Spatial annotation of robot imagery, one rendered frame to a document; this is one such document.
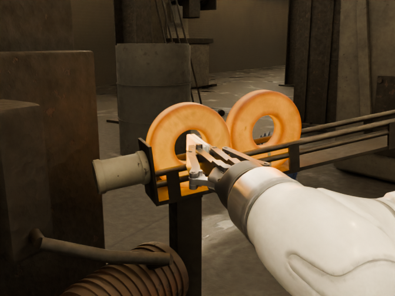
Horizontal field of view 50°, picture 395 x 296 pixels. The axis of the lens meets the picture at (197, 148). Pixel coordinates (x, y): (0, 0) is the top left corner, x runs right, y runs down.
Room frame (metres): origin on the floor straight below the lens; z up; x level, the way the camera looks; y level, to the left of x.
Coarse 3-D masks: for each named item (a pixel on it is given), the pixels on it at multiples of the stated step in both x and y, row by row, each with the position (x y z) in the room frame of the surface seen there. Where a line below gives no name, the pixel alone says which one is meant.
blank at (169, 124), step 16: (176, 112) 0.72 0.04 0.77; (192, 112) 0.73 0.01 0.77; (208, 112) 0.74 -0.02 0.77; (160, 128) 0.71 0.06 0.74; (176, 128) 0.72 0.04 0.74; (192, 128) 0.73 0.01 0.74; (208, 128) 0.74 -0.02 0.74; (224, 128) 0.75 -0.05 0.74; (160, 144) 0.71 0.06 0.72; (224, 144) 0.75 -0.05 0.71; (160, 160) 0.71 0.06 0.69; (176, 160) 0.72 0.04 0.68; (160, 176) 0.71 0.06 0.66
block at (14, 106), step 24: (0, 120) 0.57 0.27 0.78; (24, 120) 0.60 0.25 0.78; (0, 144) 0.57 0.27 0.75; (24, 144) 0.60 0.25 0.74; (0, 168) 0.57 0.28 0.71; (24, 168) 0.59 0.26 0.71; (0, 192) 0.57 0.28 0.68; (24, 192) 0.59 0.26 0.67; (48, 192) 0.63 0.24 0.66; (0, 216) 0.58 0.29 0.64; (24, 216) 0.59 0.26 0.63; (48, 216) 0.62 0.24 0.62; (0, 240) 0.58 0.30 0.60; (24, 240) 0.58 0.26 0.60
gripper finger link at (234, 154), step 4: (224, 148) 0.66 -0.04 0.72; (228, 148) 0.66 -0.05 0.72; (228, 152) 0.65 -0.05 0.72; (232, 152) 0.64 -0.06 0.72; (236, 152) 0.64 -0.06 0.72; (232, 156) 0.64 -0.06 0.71; (236, 156) 0.63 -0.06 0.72; (240, 156) 0.62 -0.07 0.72; (244, 156) 0.62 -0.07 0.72; (248, 156) 0.62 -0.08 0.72; (240, 160) 0.62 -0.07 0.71; (244, 160) 0.62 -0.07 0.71; (252, 160) 0.61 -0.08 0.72; (256, 160) 0.61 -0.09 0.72; (260, 160) 0.61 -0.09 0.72; (264, 164) 0.59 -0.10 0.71; (268, 164) 0.59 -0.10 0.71
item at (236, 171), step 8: (248, 160) 0.54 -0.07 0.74; (216, 168) 0.57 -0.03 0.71; (232, 168) 0.52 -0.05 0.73; (240, 168) 0.52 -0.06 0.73; (248, 168) 0.51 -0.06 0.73; (208, 176) 0.55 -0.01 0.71; (216, 176) 0.54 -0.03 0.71; (224, 176) 0.52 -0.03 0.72; (232, 176) 0.51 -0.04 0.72; (240, 176) 0.50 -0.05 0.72; (216, 184) 0.53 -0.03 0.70; (224, 184) 0.51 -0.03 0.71; (232, 184) 0.50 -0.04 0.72; (216, 192) 0.53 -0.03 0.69; (224, 192) 0.51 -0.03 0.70; (224, 200) 0.51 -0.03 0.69
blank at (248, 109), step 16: (256, 96) 0.78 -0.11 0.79; (272, 96) 0.79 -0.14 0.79; (240, 112) 0.76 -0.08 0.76; (256, 112) 0.78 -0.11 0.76; (272, 112) 0.79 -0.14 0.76; (288, 112) 0.80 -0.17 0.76; (240, 128) 0.76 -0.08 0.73; (288, 128) 0.80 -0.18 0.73; (240, 144) 0.76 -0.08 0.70; (272, 144) 0.80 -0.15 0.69
